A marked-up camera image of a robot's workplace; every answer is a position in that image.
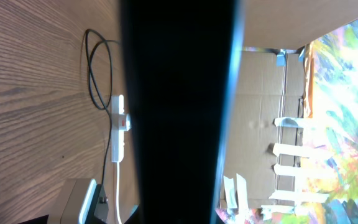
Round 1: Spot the white power strip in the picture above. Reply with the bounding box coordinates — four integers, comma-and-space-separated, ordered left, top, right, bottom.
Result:
111, 95, 126, 163

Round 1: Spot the white power strip cord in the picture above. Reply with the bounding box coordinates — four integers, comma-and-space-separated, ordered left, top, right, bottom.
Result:
115, 161, 123, 224

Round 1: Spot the cardboard backdrop panel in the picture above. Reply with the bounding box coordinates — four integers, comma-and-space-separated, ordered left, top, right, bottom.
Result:
221, 1, 358, 212

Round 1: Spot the Samsung Galaxy smartphone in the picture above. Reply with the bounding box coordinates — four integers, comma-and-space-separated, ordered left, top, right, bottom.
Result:
120, 0, 246, 223

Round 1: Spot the white charger plug adapter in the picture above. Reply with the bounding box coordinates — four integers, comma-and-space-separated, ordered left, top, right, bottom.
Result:
120, 114, 131, 131

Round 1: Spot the black USB charging cable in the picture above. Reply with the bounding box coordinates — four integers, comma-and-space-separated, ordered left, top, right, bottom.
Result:
85, 29, 121, 186

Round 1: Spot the colourful painted poster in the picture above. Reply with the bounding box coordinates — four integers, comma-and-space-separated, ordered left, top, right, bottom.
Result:
217, 19, 358, 223

